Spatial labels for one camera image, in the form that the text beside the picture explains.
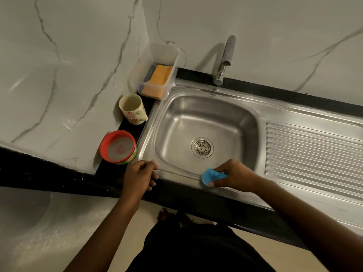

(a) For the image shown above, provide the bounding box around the red round soap tub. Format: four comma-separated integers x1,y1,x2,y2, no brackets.
99,130,138,165

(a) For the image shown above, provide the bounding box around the stainless steel sink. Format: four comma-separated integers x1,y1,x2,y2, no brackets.
136,79,363,235

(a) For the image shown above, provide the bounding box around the blue brush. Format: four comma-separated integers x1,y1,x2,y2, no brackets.
200,168,228,187

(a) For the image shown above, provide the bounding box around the cream floral mug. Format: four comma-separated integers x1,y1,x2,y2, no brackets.
119,93,149,125

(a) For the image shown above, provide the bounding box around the person's left forearm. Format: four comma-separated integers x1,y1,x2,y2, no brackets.
64,195,142,272

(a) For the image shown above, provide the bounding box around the person's right forearm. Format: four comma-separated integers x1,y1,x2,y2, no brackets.
251,175,363,272

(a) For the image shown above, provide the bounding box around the person's right hand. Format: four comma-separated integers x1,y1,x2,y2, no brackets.
208,158,261,193

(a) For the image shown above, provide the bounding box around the chrome faucet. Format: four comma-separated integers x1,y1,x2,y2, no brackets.
213,35,236,86

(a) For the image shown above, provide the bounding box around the person's black clothing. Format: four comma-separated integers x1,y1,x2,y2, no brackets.
126,212,277,272

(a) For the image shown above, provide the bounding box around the person's left hand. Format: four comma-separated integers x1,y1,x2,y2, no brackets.
121,159,160,206

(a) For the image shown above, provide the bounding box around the orange sponge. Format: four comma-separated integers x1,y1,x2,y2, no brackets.
141,64,174,99

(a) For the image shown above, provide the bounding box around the clear plastic container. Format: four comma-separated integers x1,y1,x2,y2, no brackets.
129,43,180,100

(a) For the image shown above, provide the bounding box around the person's foot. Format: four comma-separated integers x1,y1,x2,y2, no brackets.
157,208,171,223

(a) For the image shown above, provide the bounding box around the grey metal appliance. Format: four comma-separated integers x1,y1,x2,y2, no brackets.
0,186,119,272

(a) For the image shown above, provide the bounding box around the round metal drain strainer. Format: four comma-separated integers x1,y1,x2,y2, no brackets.
190,137,214,159

